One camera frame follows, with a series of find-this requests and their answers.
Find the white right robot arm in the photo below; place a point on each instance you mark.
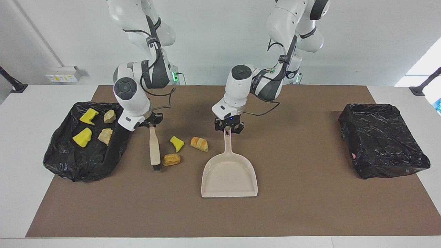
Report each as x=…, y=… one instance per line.
x=131, y=100

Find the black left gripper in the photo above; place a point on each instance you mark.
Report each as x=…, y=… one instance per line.
x=229, y=123

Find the black bag lined bin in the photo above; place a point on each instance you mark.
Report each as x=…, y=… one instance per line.
x=382, y=137
x=62, y=162

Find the beige brush with black bristles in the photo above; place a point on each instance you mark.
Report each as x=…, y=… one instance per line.
x=154, y=148

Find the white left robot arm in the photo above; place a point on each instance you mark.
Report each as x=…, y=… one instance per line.
x=237, y=93

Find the brown table mat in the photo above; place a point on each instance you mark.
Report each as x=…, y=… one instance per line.
x=220, y=213

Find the brown bread nugget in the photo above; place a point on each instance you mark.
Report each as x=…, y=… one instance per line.
x=171, y=159

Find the striped croissant piece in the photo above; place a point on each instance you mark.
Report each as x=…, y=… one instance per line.
x=105, y=136
x=109, y=116
x=200, y=144

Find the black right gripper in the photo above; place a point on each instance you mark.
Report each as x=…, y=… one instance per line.
x=151, y=120

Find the yellow sponge piece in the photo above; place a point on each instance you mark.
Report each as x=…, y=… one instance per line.
x=89, y=116
x=82, y=137
x=176, y=143

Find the white wall socket box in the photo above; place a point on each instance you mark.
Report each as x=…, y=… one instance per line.
x=63, y=74

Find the beige plastic dustpan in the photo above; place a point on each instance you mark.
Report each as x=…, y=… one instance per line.
x=229, y=179

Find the black stand foot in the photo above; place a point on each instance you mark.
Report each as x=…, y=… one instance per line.
x=418, y=90
x=17, y=86

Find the light blue plastic item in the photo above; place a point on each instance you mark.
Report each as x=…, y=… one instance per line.
x=438, y=106

